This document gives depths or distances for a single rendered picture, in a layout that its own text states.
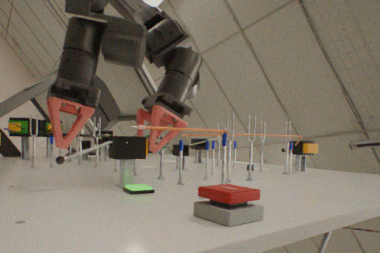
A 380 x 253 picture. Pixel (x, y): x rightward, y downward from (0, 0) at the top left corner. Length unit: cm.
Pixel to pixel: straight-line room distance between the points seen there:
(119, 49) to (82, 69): 7
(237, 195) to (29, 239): 20
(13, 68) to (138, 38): 794
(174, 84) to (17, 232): 37
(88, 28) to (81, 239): 35
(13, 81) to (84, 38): 782
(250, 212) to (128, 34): 33
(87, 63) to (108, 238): 31
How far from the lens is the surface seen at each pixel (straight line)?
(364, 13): 266
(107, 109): 165
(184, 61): 60
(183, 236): 29
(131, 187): 50
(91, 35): 54
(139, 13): 70
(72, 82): 49
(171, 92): 58
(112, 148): 55
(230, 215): 33
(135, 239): 29
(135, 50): 51
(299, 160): 97
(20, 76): 839
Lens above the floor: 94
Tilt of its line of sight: 27 degrees up
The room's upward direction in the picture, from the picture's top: 47 degrees clockwise
